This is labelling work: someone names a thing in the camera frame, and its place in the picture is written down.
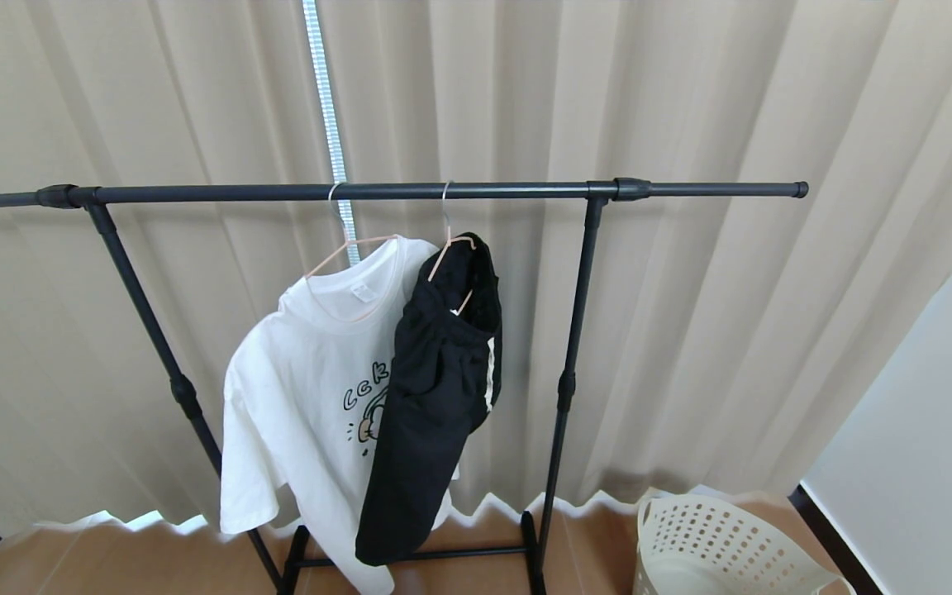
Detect pink clothes hanger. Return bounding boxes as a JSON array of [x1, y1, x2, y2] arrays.
[[428, 180, 478, 317], [304, 183, 401, 323]]

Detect black shorts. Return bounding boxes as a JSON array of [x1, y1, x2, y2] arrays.
[[355, 233, 503, 568]]

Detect white printed T-shirt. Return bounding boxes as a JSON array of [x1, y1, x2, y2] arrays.
[[220, 236, 460, 595]]

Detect black clothes rack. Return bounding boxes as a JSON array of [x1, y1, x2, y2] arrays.
[[0, 178, 809, 595]]

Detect white laundry basket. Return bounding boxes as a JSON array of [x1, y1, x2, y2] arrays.
[[633, 489, 857, 595]]

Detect beige curtain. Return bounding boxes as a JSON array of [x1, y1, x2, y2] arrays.
[[0, 0, 952, 538]]

